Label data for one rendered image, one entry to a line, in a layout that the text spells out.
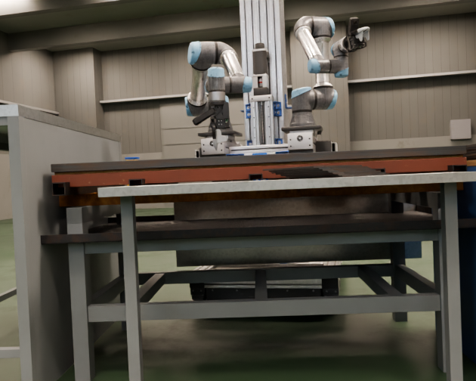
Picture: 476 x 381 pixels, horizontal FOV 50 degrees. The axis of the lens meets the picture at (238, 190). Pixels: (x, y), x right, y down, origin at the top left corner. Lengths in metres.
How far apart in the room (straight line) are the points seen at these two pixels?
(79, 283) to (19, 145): 0.57
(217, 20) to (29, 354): 10.75
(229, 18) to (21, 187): 10.49
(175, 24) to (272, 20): 9.26
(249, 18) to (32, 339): 2.23
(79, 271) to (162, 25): 10.79
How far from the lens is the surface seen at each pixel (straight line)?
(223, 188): 1.59
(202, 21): 12.28
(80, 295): 2.08
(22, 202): 1.91
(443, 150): 2.02
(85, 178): 2.01
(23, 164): 1.92
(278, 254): 2.72
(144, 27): 12.72
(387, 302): 2.04
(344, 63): 2.82
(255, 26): 3.28
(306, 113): 2.95
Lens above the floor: 0.76
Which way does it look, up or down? 1 degrees down
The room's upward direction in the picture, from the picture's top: 2 degrees counter-clockwise
